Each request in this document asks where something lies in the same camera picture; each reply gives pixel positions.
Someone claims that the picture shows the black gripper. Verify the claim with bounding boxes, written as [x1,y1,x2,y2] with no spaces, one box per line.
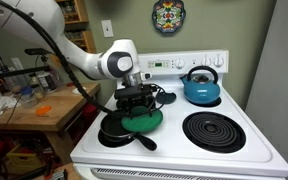
[114,84,157,111]

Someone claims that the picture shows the black frying pan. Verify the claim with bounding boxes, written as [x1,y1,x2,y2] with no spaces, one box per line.
[100,115,157,151]

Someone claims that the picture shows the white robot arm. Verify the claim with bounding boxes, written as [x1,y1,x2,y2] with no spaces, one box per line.
[0,0,143,99]

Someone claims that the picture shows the white electric stove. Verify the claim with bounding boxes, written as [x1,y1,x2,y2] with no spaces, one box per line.
[71,50,288,180]

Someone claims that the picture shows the dark teal spoon rest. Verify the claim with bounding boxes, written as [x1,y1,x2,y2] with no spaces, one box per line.
[156,92,176,104]

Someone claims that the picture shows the left front coil burner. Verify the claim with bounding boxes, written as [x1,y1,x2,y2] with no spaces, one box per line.
[98,131,132,148]

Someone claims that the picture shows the small white dish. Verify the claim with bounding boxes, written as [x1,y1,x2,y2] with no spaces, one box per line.
[72,86,87,95]

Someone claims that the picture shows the right front coil burner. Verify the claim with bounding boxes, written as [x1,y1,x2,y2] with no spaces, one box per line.
[182,112,246,153]

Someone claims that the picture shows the lower wooden spice rack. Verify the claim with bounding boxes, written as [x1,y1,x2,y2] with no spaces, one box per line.
[55,30,97,54]

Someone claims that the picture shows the wooden spice rack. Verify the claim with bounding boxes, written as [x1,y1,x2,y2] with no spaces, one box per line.
[55,0,89,30]
[55,30,97,54]

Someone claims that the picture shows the wooden side table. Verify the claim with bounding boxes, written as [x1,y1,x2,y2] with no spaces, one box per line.
[0,82,101,166]

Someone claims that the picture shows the white labelled jar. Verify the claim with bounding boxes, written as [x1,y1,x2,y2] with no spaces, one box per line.
[38,73,56,92]

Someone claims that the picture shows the orange plastic lid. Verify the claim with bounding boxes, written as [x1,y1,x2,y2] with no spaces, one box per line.
[35,106,52,116]

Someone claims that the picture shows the upper wooden spice rack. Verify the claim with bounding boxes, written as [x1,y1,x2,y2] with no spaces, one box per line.
[55,0,89,30]

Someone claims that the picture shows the clear plastic container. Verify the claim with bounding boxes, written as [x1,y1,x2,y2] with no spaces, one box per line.
[20,87,37,108]

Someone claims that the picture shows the yellow plastic crate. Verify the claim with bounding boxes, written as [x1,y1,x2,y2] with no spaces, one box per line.
[7,145,44,174]

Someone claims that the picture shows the white crumpled cloth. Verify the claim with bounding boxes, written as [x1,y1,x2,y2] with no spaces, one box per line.
[0,96,16,115]

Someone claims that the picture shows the black corrugated cable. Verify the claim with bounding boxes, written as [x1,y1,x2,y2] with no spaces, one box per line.
[0,0,167,118]

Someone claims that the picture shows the blue kettle black handle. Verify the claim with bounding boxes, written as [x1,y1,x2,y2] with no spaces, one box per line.
[181,66,220,105]

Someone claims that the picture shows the white wall light switch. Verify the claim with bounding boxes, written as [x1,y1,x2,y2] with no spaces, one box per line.
[101,20,114,38]

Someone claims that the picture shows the colourful decorative wall plate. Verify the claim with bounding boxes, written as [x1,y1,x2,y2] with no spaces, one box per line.
[152,0,186,33]

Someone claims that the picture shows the black camera on stand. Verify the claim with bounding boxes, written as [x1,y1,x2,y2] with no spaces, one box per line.
[24,48,51,55]

